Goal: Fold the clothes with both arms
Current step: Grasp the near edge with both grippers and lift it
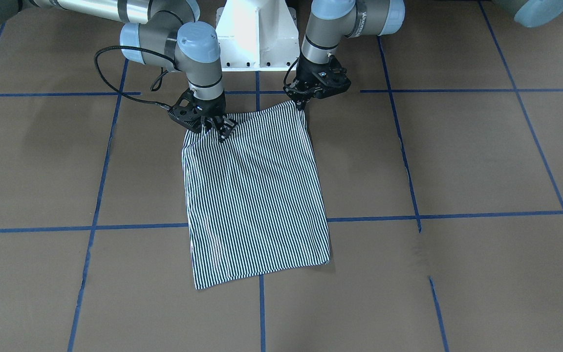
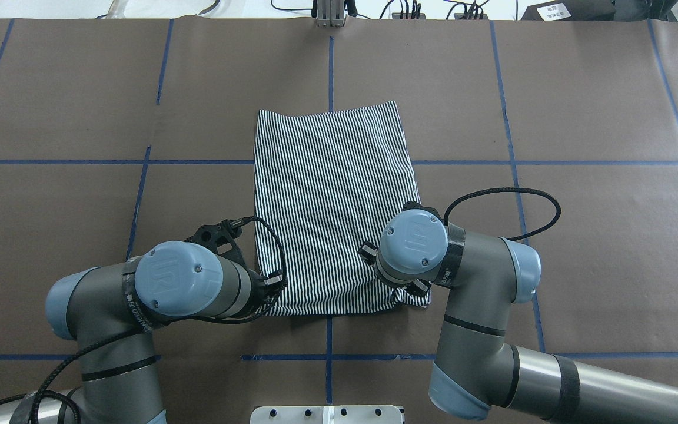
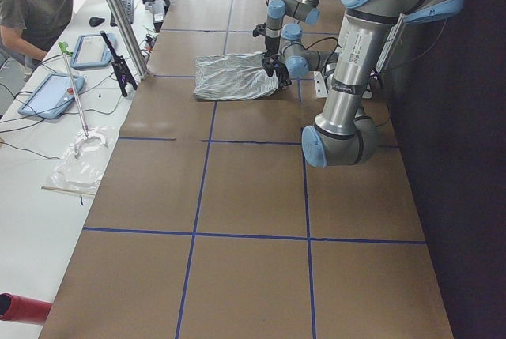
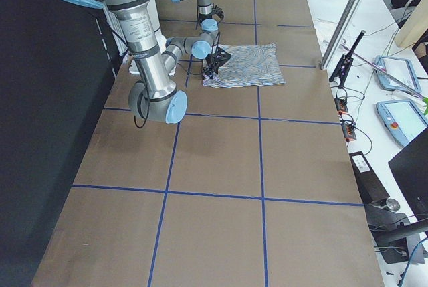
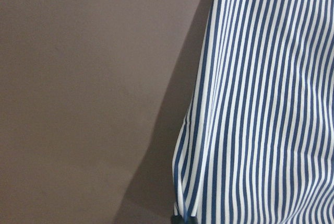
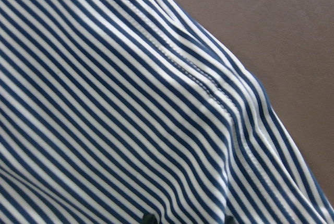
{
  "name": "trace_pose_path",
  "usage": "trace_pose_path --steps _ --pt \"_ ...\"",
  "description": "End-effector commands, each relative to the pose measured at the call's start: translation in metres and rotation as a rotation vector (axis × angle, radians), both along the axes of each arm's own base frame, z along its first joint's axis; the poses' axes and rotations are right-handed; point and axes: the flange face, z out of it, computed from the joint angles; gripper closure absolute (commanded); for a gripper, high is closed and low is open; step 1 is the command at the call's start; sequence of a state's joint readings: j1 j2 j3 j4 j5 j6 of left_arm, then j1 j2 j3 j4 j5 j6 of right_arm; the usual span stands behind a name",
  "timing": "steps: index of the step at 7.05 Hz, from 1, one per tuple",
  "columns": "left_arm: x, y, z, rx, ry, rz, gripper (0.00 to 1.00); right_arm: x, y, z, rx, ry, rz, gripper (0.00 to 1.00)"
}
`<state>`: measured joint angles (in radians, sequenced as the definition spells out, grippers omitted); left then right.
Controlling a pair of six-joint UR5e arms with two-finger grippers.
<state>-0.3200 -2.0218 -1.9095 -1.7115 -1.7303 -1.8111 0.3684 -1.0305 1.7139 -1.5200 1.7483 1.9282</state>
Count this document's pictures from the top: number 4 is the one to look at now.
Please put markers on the beige wooden board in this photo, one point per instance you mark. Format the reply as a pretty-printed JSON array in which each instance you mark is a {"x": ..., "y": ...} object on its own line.
[{"x": 414, "y": 27}]

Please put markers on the black camera stand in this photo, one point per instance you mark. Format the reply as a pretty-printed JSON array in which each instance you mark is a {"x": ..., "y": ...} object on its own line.
[{"x": 343, "y": 66}]

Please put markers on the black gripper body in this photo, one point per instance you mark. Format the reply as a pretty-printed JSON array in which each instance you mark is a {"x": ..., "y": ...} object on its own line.
[
  {"x": 212, "y": 63},
  {"x": 202, "y": 17}
]

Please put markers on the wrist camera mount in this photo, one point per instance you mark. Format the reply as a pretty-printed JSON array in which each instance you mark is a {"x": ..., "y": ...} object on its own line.
[
  {"x": 222, "y": 57},
  {"x": 217, "y": 11}
]

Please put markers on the black box with label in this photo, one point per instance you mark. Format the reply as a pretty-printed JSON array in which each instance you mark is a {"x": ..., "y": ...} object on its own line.
[{"x": 370, "y": 187}]

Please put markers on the black monitor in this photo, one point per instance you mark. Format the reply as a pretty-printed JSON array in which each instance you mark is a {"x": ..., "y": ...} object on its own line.
[{"x": 409, "y": 169}]

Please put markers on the black monitor arm base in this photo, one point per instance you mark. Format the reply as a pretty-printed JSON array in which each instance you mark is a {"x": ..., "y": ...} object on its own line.
[{"x": 396, "y": 237}]

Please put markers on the upper teach pendant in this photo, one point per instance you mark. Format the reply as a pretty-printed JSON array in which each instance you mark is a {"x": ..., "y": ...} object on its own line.
[{"x": 400, "y": 68}]

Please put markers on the aluminium frame post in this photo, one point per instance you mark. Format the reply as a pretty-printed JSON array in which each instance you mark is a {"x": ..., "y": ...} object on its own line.
[{"x": 338, "y": 34}]

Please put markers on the orange black USB hub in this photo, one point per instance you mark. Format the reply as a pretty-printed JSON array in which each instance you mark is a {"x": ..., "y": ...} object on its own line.
[{"x": 341, "y": 105}]

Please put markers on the silver metal rod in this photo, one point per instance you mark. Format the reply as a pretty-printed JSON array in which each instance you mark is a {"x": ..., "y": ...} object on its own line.
[{"x": 395, "y": 80}]

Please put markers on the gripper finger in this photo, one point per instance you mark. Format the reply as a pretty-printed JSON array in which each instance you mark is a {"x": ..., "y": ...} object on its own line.
[{"x": 210, "y": 74}]

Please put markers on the lower teach pendant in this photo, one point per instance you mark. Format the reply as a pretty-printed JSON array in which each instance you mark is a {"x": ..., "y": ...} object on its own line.
[{"x": 403, "y": 120}]

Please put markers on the striped polo shirt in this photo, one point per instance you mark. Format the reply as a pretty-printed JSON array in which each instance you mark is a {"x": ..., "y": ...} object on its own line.
[{"x": 249, "y": 65}]

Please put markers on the teach pendant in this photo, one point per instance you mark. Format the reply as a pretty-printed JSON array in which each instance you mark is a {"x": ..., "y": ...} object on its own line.
[
  {"x": 403, "y": 120},
  {"x": 400, "y": 68}
]

